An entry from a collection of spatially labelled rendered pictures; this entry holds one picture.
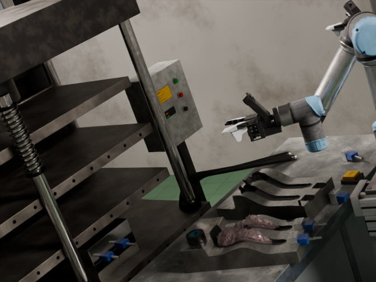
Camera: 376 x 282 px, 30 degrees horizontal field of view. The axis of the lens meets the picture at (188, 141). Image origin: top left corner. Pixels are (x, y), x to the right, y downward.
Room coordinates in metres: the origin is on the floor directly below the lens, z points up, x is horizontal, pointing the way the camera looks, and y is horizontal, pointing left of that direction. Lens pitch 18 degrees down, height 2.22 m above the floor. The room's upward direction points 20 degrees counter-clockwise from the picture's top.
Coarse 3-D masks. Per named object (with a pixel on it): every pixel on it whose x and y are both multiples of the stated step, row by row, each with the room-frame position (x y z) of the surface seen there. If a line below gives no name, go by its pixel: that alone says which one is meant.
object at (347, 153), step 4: (348, 148) 3.20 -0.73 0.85; (344, 152) 3.17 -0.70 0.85; (348, 152) 3.18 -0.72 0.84; (352, 152) 3.16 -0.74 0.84; (356, 152) 3.15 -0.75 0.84; (344, 156) 3.18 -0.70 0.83; (348, 156) 3.16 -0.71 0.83; (352, 156) 3.14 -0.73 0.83; (356, 156) 3.12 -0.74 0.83; (344, 160) 3.19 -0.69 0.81; (348, 160) 3.17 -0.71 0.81; (352, 160) 3.14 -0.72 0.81
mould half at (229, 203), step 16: (272, 176) 3.04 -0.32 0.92; (288, 176) 3.04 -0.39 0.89; (240, 192) 2.95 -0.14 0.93; (272, 192) 2.93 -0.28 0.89; (288, 192) 2.89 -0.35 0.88; (304, 192) 2.82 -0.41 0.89; (320, 192) 2.80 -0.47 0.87; (224, 208) 3.02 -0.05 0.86; (240, 208) 2.94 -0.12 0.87; (256, 208) 2.88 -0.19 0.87; (272, 208) 2.81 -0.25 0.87; (288, 208) 2.75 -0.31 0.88; (304, 208) 2.70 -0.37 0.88; (320, 208) 2.77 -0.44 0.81
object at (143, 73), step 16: (128, 32) 3.29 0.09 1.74; (128, 48) 3.30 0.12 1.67; (48, 64) 3.78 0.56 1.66; (144, 64) 3.30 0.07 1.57; (48, 80) 3.79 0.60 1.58; (144, 80) 3.29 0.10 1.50; (160, 112) 3.30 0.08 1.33; (160, 128) 3.30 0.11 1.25; (176, 160) 3.29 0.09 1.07; (176, 176) 3.30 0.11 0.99; (192, 192) 3.31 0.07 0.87; (192, 208) 3.28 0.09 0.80
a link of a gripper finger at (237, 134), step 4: (236, 124) 2.29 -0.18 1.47; (228, 128) 2.27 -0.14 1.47; (232, 128) 2.27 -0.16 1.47; (236, 128) 2.27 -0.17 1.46; (244, 128) 2.29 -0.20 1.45; (224, 132) 2.27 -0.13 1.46; (228, 132) 2.27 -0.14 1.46; (232, 132) 2.27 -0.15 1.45; (236, 132) 2.27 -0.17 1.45; (240, 132) 2.28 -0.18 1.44; (244, 132) 2.28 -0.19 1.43; (236, 136) 2.27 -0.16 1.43; (240, 136) 2.28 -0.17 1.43; (236, 140) 2.27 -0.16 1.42; (240, 140) 2.27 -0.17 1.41
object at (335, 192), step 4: (332, 192) 2.79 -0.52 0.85; (336, 192) 2.78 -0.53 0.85; (340, 192) 2.79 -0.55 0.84; (344, 192) 2.78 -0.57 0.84; (348, 192) 2.77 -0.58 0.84; (332, 196) 2.79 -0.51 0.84; (336, 196) 2.78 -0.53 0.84; (340, 196) 2.76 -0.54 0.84; (344, 196) 2.75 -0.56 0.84; (348, 196) 2.75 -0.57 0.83; (332, 200) 2.79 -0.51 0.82; (336, 200) 2.78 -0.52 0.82; (340, 200) 2.76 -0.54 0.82; (344, 200) 2.75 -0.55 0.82; (336, 204) 2.78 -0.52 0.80
